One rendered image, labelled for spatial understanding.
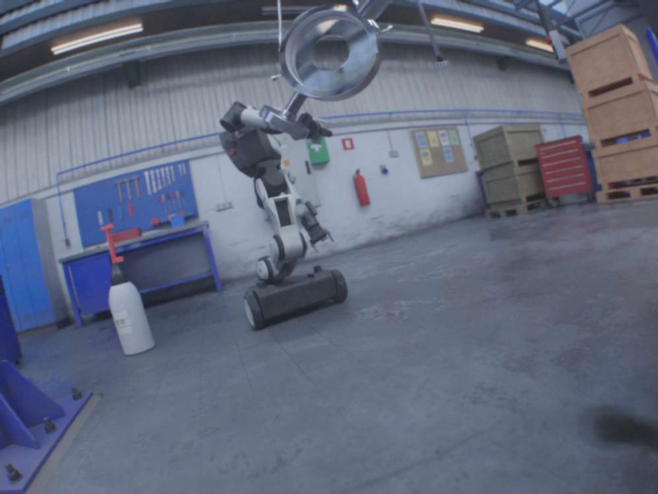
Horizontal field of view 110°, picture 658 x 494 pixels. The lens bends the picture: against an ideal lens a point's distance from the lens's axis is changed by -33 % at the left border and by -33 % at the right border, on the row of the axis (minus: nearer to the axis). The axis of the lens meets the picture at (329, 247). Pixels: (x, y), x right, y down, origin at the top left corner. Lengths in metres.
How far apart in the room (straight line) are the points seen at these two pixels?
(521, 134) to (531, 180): 0.73
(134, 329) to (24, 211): 3.39
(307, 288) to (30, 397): 1.48
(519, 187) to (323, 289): 3.88
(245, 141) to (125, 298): 1.14
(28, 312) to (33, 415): 3.80
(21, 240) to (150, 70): 3.13
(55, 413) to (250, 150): 1.59
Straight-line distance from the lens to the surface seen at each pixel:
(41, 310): 5.07
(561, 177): 5.28
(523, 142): 5.63
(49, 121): 6.04
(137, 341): 2.14
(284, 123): 1.20
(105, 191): 5.20
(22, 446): 1.33
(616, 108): 4.83
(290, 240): 1.79
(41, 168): 5.83
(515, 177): 5.24
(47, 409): 1.44
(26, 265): 5.12
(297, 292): 1.91
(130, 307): 2.11
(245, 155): 1.95
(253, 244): 4.96
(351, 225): 5.38
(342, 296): 2.02
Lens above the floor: 0.47
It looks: 4 degrees down
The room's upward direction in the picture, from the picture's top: 13 degrees counter-clockwise
